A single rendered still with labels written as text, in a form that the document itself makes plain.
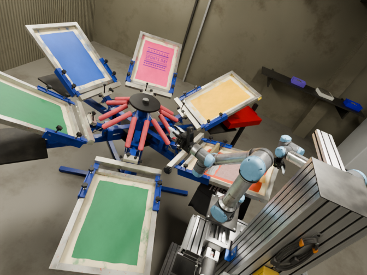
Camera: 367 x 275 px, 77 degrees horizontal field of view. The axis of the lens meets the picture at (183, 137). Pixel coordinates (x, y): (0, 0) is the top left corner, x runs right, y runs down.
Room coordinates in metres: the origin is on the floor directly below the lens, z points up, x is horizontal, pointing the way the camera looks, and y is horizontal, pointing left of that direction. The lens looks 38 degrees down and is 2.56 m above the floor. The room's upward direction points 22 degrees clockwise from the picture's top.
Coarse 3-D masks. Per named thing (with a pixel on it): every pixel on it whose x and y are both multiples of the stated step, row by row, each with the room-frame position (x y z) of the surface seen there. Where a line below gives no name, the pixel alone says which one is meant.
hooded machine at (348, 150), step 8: (360, 128) 4.90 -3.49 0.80; (352, 136) 4.90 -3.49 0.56; (360, 136) 4.69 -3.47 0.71; (344, 144) 4.91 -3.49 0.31; (352, 144) 4.70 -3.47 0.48; (360, 144) 4.50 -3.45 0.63; (344, 152) 4.69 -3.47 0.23; (352, 152) 4.49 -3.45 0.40; (360, 152) 4.31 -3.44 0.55; (344, 160) 4.47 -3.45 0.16; (352, 160) 4.30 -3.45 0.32; (360, 160) 4.29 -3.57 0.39; (352, 168) 4.29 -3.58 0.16; (360, 168) 4.28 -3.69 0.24
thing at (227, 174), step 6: (222, 168) 1.59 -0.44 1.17; (228, 168) 1.60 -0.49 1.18; (204, 174) 1.46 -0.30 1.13; (216, 174) 1.49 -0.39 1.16; (222, 174) 1.50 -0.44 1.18; (228, 174) 1.51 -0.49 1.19; (234, 174) 1.52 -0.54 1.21; (222, 180) 1.42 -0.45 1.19; (228, 180) 1.43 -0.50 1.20; (234, 180) 1.44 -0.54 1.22; (252, 186) 1.40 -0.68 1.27; (258, 186) 1.41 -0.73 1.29
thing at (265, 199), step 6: (204, 144) 1.91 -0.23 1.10; (210, 144) 1.94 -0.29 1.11; (228, 150) 1.88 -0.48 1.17; (234, 150) 1.87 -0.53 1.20; (240, 150) 1.88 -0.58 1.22; (192, 156) 1.67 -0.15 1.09; (186, 162) 1.56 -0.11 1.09; (276, 168) 1.65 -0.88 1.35; (276, 174) 1.56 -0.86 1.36; (210, 180) 1.36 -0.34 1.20; (216, 180) 1.37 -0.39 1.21; (270, 180) 1.47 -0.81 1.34; (216, 186) 1.33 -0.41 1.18; (222, 186) 1.32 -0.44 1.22; (228, 186) 1.32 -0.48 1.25; (270, 186) 1.39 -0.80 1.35; (246, 192) 1.28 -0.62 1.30; (252, 192) 1.29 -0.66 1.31; (270, 192) 1.32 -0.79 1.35; (252, 198) 1.25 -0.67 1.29; (258, 198) 1.24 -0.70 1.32; (264, 198) 1.25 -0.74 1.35
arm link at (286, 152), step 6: (276, 150) 1.35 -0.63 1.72; (282, 150) 1.33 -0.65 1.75; (288, 150) 1.34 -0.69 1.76; (276, 156) 1.33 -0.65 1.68; (282, 156) 1.31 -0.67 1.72; (288, 156) 1.29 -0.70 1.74; (294, 156) 1.28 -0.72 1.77; (300, 156) 1.27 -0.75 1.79; (294, 162) 1.25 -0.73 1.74; (300, 162) 1.23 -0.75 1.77
